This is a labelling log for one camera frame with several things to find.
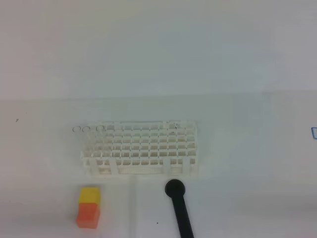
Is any blue label at table edge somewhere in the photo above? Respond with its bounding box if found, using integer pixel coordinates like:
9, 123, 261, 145
311, 127, 317, 140

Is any yellow foam block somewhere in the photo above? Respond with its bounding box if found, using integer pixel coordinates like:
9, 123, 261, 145
78, 187, 101, 205

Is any black round-headed stand pole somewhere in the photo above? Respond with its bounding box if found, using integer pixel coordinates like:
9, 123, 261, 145
165, 179, 194, 238

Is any orange foam block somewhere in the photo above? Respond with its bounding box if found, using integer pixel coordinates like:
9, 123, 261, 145
76, 203, 100, 229

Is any white plastic test tube rack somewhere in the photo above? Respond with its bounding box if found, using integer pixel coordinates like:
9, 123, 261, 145
80, 120, 199, 178

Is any clear glass test tube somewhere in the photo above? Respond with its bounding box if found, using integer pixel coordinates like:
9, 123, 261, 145
82, 126, 95, 152
72, 125, 86, 152
96, 125, 108, 151

